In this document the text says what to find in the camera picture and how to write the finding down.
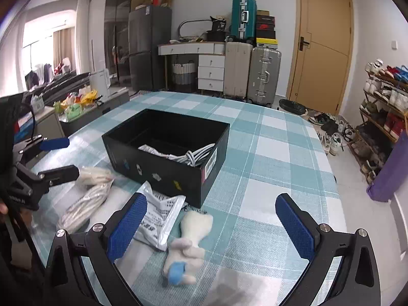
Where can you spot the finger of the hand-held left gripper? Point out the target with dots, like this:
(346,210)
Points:
(60,173)
(54,144)

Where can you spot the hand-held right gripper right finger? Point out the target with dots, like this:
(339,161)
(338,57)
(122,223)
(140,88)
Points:
(296,226)

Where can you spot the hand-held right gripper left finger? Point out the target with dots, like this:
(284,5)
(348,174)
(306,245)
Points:
(127,226)

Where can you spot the white printed plastic bag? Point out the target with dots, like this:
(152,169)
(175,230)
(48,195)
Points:
(159,216)

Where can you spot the black cardboard box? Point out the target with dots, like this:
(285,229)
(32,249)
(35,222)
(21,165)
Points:
(165,178)

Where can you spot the white and blue plush toy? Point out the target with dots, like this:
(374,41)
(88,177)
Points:
(188,245)

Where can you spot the green plastic bag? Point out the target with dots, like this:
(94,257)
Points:
(71,111)

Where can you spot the grey low cabinet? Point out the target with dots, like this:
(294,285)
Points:
(95,114)

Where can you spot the yellow plastic bag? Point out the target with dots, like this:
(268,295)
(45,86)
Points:
(90,97)

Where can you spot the white appliance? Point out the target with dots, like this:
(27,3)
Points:
(100,83)

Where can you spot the beige curtain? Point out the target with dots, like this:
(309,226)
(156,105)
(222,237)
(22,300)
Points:
(62,47)

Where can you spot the loose pile of shoes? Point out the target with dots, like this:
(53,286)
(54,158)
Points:
(331,134)

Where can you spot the purple bag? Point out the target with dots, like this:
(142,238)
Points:
(387,172)

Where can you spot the grey refrigerator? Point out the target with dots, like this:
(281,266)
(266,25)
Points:
(149,44)

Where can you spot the dark glass wardrobe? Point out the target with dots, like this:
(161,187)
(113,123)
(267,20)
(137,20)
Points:
(119,22)

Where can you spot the white and grey laundry basket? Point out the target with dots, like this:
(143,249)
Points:
(184,75)

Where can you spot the silver suitcase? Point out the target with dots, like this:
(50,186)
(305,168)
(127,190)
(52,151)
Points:
(264,75)

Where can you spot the wooden shoe rack with shoes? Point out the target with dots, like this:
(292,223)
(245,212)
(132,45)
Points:
(392,95)

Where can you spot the beige suitcase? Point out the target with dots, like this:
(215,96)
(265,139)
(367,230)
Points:
(237,70)

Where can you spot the white desk with drawers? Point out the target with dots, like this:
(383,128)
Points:
(210,70)

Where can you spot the yellow and black shoe box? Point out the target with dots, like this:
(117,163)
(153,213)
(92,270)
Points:
(267,43)

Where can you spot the tan wooden door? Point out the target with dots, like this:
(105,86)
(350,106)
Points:
(322,38)

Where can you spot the plain black shoe box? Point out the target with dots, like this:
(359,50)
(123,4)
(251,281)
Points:
(265,34)

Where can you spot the black red logo shoe box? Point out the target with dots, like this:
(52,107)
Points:
(265,27)

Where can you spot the black printed bag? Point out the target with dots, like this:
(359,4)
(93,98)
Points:
(218,24)

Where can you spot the black white label shoe box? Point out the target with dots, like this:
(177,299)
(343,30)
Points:
(266,19)

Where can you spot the teal suitcase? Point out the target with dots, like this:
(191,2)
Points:
(244,17)

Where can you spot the dark brown shoe box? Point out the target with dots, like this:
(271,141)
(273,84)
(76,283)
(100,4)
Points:
(264,12)

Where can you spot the oval metal frame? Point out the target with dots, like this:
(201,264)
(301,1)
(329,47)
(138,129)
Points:
(183,25)

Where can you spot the white light switch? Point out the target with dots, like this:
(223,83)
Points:
(394,43)

